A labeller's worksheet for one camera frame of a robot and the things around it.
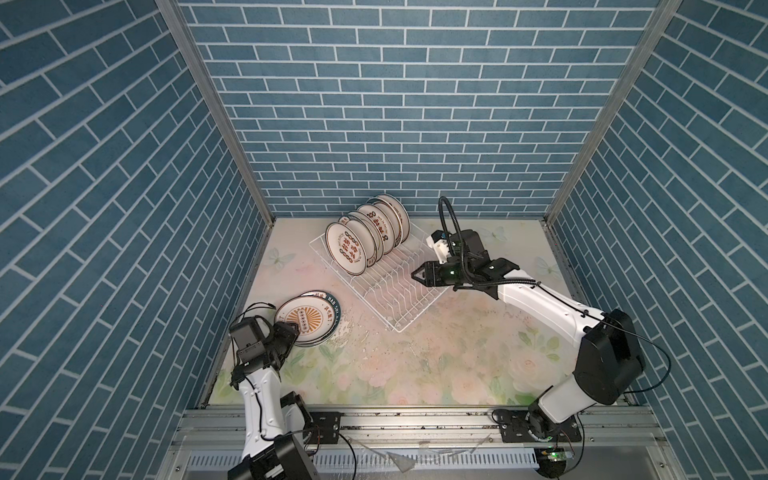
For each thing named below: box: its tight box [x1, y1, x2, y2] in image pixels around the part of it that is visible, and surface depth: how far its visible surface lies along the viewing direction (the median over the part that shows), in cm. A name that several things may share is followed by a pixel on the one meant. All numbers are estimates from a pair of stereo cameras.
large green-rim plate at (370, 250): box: [338, 216, 376, 267], surface depth 100 cm
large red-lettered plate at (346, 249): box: [325, 222, 368, 276], surface depth 101 cm
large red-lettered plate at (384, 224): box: [356, 203, 396, 255], surface depth 104 cm
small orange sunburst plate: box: [275, 295, 337, 343], surface depth 91 cm
